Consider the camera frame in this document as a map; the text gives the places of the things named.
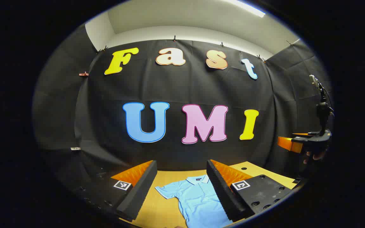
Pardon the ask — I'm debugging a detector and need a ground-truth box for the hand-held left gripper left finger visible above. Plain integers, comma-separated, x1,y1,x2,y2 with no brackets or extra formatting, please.
74,160,158,222

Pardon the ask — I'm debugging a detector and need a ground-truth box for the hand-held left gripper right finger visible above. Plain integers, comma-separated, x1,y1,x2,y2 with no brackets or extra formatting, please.
206,159,294,222

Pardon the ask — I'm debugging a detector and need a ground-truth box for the light blue T-shirt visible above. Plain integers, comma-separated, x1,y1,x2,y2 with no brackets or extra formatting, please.
155,175,234,228

